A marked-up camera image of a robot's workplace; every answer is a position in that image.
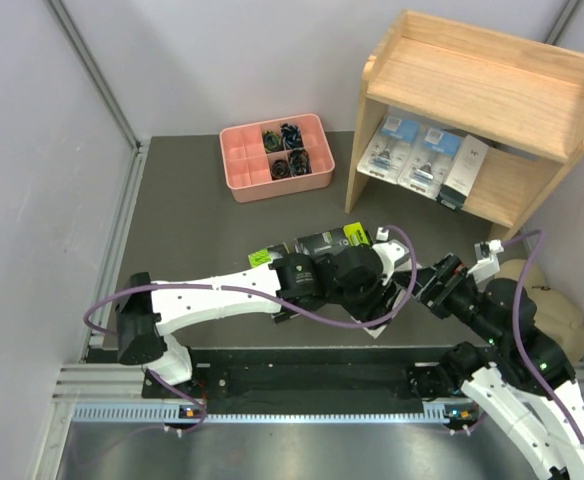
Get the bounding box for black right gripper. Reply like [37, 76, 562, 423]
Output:
[391, 251, 503, 346]

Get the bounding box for black green Gillette razor box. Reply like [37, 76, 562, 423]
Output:
[294, 222, 373, 257]

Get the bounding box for white Harry's razor box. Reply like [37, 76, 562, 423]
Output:
[363, 270, 411, 323]

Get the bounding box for black green face-print razor box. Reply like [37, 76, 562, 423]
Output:
[248, 243, 290, 297]

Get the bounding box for white razor box dark end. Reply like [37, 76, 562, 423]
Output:
[437, 135, 489, 211]

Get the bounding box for blue white razor blister pack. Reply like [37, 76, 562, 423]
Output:
[357, 115, 421, 184]

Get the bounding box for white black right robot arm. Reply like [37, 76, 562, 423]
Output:
[393, 254, 584, 479]

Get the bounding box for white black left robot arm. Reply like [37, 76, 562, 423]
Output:
[115, 241, 408, 397]

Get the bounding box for light wooden two-tier shelf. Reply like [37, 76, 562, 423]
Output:
[351, 10, 584, 240]

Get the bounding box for dark rolled tie in tray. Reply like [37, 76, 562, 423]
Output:
[289, 149, 312, 176]

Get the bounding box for brown rolled tie in tray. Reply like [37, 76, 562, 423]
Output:
[270, 158, 292, 181]

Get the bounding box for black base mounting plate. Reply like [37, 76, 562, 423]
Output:
[142, 347, 460, 413]

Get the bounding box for beige baseball cap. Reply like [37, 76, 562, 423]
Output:
[524, 262, 584, 366]

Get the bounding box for blue rolled tie in tray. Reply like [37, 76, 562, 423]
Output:
[280, 123, 303, 150]

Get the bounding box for pink divided organizer tray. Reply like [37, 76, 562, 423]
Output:
[219, 113, 335, 203]

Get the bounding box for green rolled tie in tray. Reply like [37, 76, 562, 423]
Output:
[262, 130, 283, 153]

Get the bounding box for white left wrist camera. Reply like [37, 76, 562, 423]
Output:
[372, 227, 409, 276]

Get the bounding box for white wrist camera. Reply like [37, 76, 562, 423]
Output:
[372, 227, 409, 276]
[468, 240, 504, 283]

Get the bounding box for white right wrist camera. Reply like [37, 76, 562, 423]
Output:
[468, 240, 504, 283]

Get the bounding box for grey slotted cable duct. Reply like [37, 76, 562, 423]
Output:
[71, 402, 478, 425]

